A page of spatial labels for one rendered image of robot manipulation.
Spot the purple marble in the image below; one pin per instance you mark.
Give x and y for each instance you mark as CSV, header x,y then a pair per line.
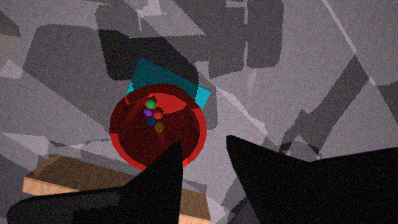
x,y
147,112

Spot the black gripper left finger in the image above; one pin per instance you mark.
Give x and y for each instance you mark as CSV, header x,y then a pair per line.
x,y
152,197

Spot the yellow marble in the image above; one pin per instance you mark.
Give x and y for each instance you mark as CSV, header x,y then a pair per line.
x,y
159,127

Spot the green marble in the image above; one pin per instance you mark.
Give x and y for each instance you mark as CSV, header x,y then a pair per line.
x,y
150,103

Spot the dark red cup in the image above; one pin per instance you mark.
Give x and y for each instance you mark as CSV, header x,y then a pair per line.
x,y
140,144

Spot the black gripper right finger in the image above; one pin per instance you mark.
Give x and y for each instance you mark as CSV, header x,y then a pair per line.
x,y
286,190

